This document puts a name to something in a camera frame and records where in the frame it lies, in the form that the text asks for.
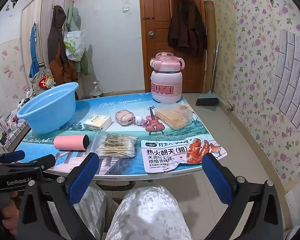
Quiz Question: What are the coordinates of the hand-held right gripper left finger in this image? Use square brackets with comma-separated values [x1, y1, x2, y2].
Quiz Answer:
[16, 152, 108, 240]

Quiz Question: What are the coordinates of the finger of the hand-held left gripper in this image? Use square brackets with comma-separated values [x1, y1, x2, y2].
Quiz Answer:
[0, 154, 56, 174]
[0, 150, 25, 165]

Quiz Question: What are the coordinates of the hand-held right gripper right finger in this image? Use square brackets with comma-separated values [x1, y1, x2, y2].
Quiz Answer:
[202, 152, 284, 240]

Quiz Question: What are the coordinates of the pink cylindrical cup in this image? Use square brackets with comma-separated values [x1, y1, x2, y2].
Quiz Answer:
[53, 134, 90, 151]

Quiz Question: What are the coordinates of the light blue plastic basin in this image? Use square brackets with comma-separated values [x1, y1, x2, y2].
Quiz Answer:
[16, 82, 80, 134]

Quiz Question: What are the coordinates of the white snack packet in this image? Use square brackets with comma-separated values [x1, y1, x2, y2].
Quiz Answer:
[141, 137, 227, 173]

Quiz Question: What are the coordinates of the pink earphone case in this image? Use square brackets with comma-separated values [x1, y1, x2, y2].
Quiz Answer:
[115, 109, 148, 128]

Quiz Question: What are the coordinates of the clear toothpick box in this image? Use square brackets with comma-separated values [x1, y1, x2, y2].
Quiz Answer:
[155, 104, 193, 131]

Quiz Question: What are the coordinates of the person's left hand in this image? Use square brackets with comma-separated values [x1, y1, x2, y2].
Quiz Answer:
[1, 191, 20, 222]

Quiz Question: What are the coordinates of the person's left leg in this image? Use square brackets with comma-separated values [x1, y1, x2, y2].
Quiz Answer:
[72, 185, 108, 240]

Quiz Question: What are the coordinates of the person's leg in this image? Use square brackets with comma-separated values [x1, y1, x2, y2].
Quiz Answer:
[106, 185, 193, 240]
[72, 185, 108, 240]

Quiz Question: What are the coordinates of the cluttered side shelf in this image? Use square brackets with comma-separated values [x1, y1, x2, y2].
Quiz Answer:
[0, 90, 33, 140]

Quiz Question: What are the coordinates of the bag of cotton swabs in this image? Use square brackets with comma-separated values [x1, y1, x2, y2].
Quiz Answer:
[94, 132, 138, 158]

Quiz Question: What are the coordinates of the yellow white tissue pack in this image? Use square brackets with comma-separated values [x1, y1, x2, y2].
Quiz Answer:
[83, 114, 113, 132]

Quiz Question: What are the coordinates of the broom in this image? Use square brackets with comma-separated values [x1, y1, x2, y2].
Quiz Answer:
[196, 41, 220, 106]

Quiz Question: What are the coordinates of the person's right leg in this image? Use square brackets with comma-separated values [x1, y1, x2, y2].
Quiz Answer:
[106, 185, 193, 240]

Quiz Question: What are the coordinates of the red yellow plush toy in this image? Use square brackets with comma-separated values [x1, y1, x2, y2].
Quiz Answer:
[38, 75, 56, 88]

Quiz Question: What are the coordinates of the grey cloth bag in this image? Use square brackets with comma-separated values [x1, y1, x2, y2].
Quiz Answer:
[30, 62, 54, 89]

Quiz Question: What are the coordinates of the clear plastic water bottle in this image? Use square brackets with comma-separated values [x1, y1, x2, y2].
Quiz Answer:
[92, 81, 103, 98]

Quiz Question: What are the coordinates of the blue garment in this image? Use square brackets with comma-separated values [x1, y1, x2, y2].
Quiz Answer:
[28, 21, 40, 79]

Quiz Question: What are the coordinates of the pink water bottle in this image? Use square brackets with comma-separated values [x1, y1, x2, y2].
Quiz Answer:
[150, 52, 185, 103]

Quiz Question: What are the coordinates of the brown and orange jacket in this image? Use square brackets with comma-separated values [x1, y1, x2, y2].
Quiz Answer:
[47, 5, 78, 85]

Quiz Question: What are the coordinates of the white green plastic bag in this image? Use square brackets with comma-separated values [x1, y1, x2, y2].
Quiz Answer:
[63, 30, 86, 62]

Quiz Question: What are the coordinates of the light wooden wardrobe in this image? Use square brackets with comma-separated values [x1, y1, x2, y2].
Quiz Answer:
[21, 0, 74, 98]

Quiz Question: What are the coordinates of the pale green garment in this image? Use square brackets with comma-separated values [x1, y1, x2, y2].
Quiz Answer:
[66, 5, 93, 76]

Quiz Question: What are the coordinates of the dark brown jacket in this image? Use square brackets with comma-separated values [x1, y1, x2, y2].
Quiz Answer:
[167, 0, 207, 57]

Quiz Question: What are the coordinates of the brown wooden door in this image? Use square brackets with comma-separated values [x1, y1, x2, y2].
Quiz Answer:
[138, 0, 206, 93]

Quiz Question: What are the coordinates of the grey brick wall sticker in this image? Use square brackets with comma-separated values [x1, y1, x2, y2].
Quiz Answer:
[266, 29, 300, 140]

